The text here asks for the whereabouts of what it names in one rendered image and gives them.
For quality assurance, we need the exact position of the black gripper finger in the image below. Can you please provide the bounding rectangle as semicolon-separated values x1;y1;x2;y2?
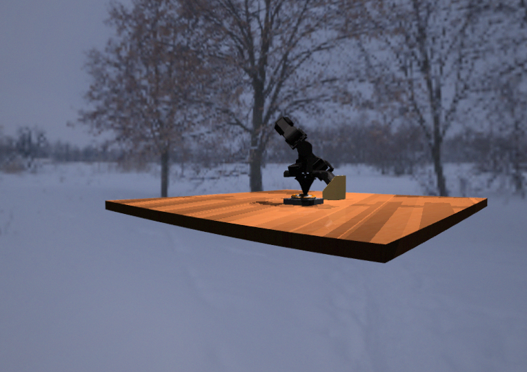
295;178;305;195
303;178;316;195

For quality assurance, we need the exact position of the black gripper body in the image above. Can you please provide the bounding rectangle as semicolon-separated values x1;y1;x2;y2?
284;157;328;179

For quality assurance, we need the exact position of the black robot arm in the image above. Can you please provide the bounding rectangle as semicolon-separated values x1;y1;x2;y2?
275;116;335;185

